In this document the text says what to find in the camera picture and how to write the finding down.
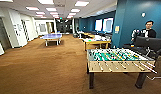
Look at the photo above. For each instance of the yellow wooden gaming table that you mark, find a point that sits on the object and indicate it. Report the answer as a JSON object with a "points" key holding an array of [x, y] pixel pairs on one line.
{"points": [[96, 42]]}

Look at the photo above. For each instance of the bright office window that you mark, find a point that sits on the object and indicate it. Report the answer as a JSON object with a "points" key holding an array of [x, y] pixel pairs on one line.
{"points": [[108, 24], [98, 24]]}

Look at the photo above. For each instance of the blue ping pong table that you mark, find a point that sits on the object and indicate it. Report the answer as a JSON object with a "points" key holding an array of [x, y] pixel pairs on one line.
{"points": [[52, 36]]}

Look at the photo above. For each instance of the green foosball table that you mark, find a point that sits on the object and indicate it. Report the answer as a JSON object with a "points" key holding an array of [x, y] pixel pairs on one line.
{"points": [[116, 58]]}

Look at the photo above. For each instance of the rectangular ceiling light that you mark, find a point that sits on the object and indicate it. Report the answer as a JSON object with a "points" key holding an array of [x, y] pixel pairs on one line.
{"points": [[51, 9], [82, 3], [75, 10], [32, 8], [46, 1]]}

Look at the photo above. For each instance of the person in dark top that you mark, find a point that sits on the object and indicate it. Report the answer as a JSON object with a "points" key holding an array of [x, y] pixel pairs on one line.
{"points": [[149, 30]]}

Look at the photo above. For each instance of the yellow wall sign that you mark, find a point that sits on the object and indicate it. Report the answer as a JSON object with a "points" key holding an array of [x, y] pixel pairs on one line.
{"points": [[117, 29]]}

